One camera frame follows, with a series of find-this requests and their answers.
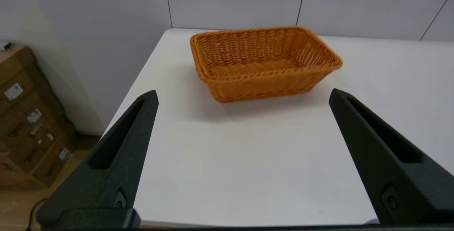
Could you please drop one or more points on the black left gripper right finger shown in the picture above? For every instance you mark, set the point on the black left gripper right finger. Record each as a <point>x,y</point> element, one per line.
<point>383,167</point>

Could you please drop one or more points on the orange woven wicker basket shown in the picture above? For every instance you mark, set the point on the orange woven wicker basket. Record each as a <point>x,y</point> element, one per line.
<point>262,82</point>

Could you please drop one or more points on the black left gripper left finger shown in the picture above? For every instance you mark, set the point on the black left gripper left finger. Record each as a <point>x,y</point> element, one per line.
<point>117,160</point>

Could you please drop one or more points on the brown cardboard box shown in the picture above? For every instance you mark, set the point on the brown cardboard box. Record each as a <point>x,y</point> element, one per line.
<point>17,75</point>
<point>49,163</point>
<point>14,177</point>
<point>33,128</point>

